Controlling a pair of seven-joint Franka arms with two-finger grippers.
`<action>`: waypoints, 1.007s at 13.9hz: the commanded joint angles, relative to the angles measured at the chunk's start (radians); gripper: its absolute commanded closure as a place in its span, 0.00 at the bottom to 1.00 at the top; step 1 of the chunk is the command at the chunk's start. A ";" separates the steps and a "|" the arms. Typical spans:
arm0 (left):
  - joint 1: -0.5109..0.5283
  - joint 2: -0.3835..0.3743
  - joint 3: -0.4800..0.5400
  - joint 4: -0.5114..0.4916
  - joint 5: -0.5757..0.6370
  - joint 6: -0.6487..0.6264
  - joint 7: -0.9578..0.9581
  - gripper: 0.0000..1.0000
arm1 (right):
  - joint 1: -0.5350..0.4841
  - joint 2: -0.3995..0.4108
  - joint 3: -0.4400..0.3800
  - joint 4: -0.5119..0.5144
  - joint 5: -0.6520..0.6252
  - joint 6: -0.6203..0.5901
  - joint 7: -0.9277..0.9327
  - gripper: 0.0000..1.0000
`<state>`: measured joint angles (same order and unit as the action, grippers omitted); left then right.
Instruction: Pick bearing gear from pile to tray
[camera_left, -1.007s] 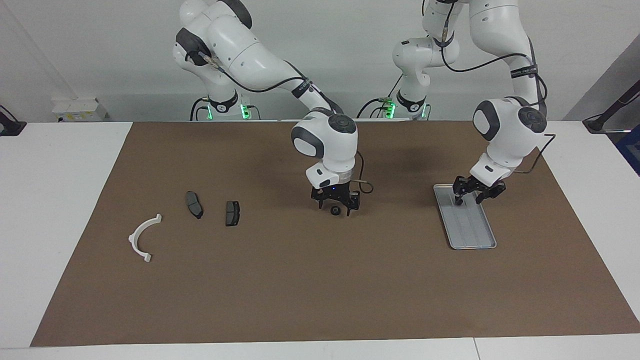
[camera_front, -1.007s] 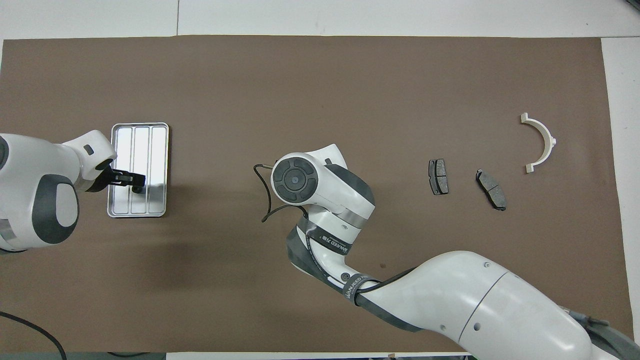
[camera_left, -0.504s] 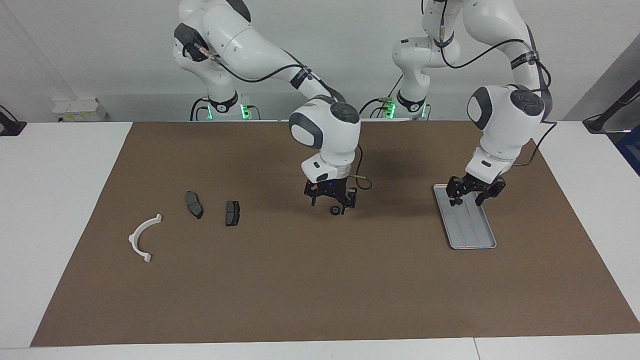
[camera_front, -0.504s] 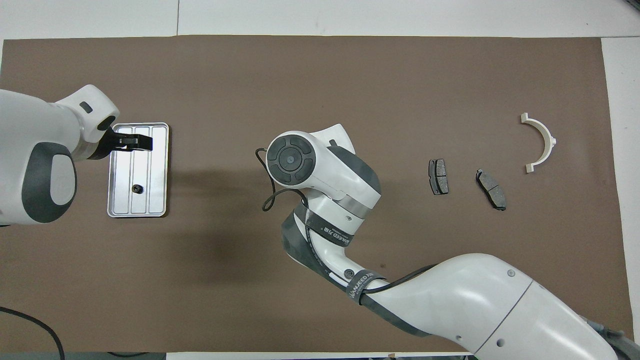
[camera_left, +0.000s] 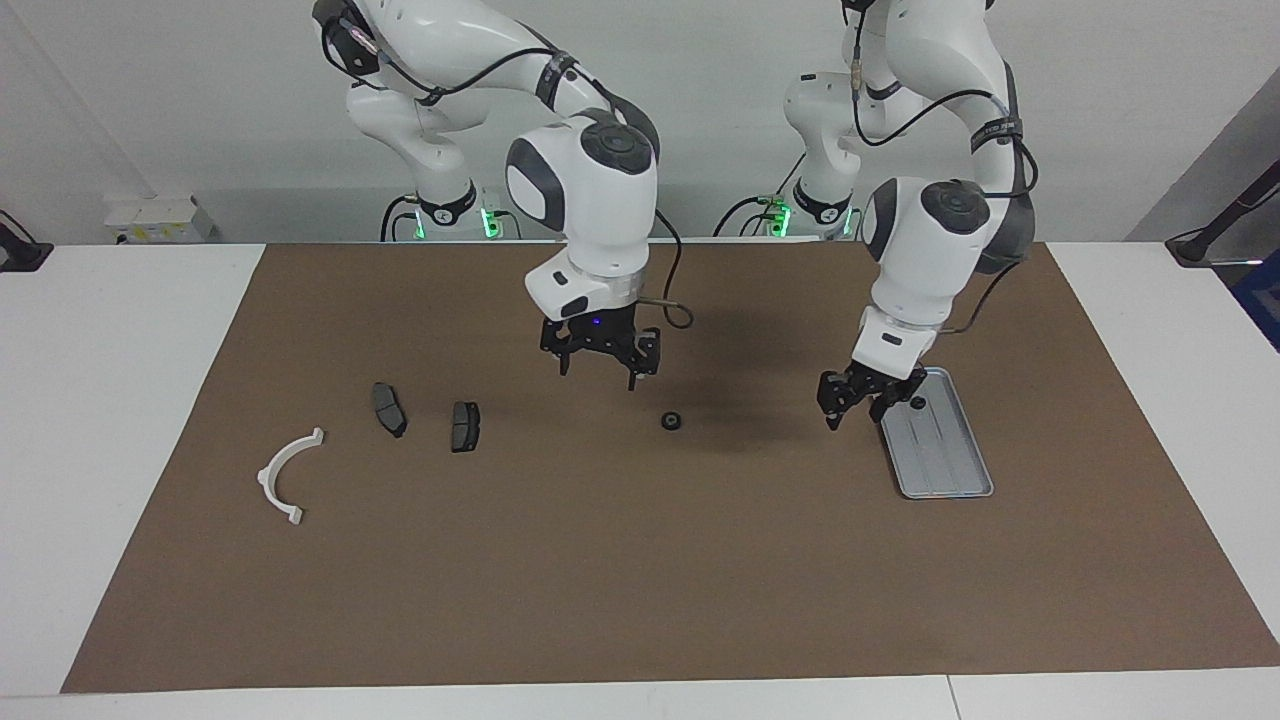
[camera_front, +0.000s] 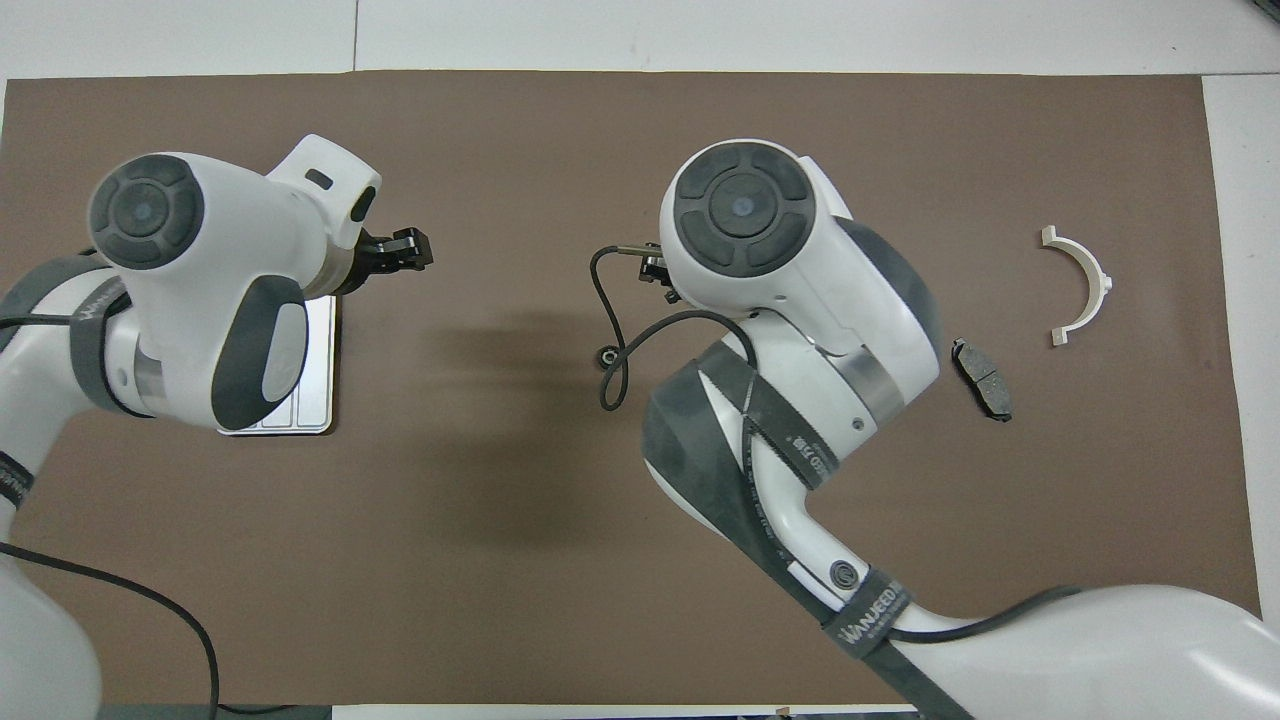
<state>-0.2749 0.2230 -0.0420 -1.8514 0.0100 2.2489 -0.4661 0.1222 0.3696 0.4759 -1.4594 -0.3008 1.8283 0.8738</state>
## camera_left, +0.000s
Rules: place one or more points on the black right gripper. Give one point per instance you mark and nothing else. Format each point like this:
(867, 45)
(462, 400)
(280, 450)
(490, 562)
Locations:
(600, 338)

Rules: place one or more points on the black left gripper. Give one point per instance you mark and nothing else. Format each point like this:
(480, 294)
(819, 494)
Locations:
(870, 385)

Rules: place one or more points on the large black bearing gear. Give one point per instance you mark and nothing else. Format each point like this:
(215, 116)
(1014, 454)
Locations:
(665, 421)

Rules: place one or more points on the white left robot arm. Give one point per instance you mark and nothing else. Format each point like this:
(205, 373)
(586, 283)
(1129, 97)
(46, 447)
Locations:
(930, 240)

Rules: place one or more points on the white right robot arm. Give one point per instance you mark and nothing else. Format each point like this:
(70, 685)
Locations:
(590, 200)

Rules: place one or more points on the silver metal tray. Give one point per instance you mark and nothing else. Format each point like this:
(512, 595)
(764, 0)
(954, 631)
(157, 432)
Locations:
(940, 450)

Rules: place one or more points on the dark rectangular brake pad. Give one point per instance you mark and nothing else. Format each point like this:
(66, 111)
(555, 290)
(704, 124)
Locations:
(465, 427)

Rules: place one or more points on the brown table mat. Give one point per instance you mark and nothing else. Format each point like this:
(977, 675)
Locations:
(640, 560)

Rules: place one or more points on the dark curved brake pad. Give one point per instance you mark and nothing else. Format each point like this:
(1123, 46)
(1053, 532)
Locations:
(388, 408)

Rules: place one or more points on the blue box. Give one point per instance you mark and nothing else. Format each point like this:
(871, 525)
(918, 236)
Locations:
(1262, 300)

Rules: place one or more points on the white curved plastic bracket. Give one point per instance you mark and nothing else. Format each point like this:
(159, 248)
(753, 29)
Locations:
(270, 480)

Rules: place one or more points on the black camera stand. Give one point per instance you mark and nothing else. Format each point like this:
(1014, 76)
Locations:
(1215, 235)

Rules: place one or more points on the black clamp mount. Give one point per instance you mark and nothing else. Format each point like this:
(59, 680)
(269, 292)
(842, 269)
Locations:
(25, 255)

